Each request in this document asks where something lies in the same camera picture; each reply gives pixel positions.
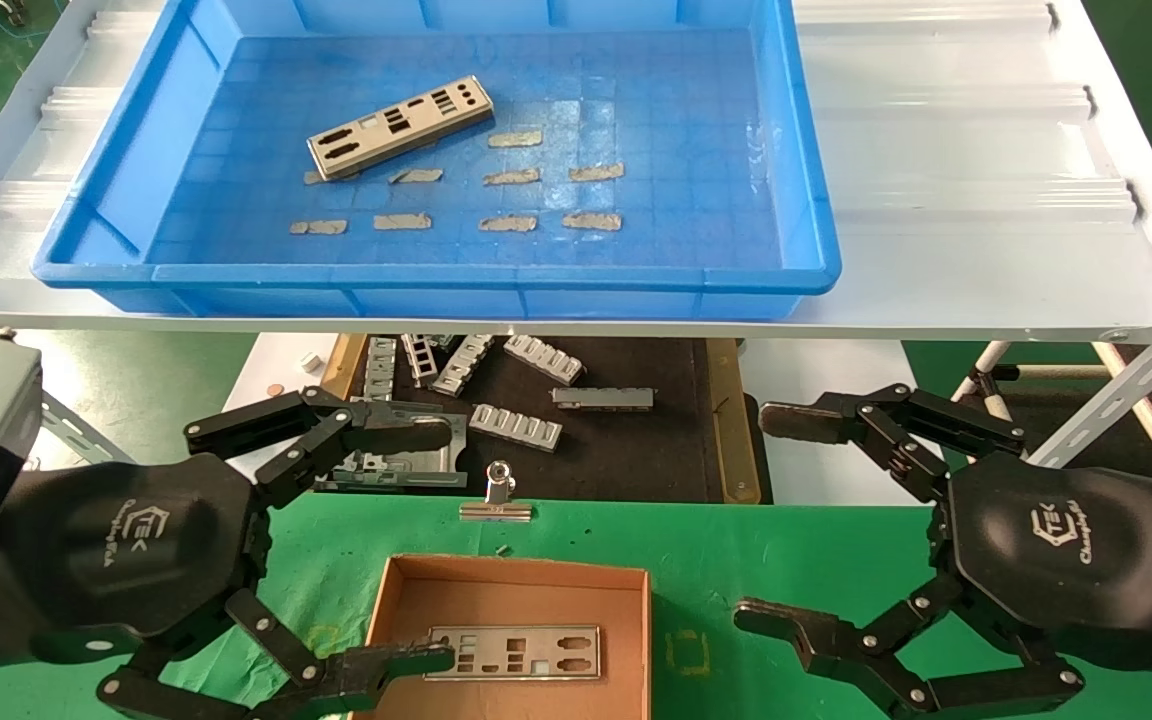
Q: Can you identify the black tray of metal parts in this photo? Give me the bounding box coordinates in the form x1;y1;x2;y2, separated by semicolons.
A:
281;335;769;504

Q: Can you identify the grey finned metal part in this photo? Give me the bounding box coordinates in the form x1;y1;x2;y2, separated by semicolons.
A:
469;403;564;453
503;335;587;386

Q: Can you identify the white rack leg pipe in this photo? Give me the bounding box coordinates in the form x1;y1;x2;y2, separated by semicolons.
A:
949;342;1015;403

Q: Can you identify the white perforated shelf post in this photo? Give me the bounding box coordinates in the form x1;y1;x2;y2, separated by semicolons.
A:
1026;305;1152;471
36;390;137;466

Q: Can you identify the silver binder clip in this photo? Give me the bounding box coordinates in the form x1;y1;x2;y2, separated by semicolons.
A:
459;461;534;523

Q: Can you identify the black rack mat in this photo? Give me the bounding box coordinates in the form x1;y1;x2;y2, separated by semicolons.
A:
1021;382;1152;471

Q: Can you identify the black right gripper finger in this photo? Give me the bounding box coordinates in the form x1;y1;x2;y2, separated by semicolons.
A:
734;575;1085;720
758;383;1027;501

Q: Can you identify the blue plastic tray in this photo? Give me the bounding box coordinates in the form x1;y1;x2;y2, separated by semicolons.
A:
33;0;843;321

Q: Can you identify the grey slotted metal bracket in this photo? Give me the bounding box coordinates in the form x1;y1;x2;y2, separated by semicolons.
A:
433;334;497;398
363;337;399;401
401;334;442;389

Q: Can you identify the grey metal frame bracket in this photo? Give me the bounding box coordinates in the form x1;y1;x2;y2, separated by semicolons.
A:
316;450;387;489

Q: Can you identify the black parts mat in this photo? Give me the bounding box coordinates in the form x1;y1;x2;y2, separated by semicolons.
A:
341;335;742;504

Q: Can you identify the cream rack cross pipe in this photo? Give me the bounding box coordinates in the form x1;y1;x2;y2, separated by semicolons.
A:
996;364;1115;382

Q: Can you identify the large grey metal plate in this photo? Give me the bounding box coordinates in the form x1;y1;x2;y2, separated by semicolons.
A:
314;400;470;491

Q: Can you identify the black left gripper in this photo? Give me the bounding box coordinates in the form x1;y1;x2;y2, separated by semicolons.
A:
0;385;457;720

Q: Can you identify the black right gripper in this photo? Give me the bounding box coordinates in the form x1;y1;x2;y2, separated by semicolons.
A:
941;455;1152;691

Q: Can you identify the grey metal bar part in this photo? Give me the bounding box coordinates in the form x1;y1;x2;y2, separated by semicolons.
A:
551;386;656;411

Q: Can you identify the white metal shelf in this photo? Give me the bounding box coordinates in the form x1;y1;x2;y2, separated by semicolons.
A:
0;0;1152;346

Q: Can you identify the brown cardboard box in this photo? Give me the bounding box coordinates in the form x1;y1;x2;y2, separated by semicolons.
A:
349;555;653;720

